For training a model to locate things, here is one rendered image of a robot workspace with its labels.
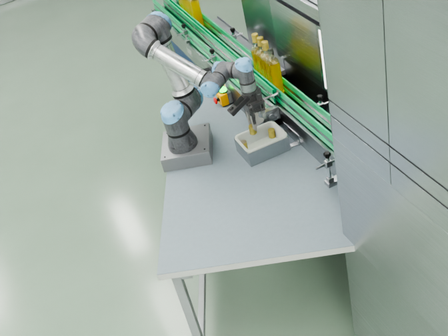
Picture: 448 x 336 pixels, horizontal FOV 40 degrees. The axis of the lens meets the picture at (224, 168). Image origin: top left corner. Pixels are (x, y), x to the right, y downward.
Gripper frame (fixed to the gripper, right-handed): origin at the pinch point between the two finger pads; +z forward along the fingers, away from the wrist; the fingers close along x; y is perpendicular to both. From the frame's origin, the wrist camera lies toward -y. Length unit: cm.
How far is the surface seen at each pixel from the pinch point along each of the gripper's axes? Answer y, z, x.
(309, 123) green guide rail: 23.1, 0.3, -14.1
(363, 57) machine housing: 7, -73, -95
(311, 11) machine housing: 39, -44, 3
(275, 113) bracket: 17.5, 6.6, 13.1
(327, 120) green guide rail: 30.6, 0.1, -17.8
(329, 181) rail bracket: 12, 6, -51
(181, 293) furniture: -62, 34, -47
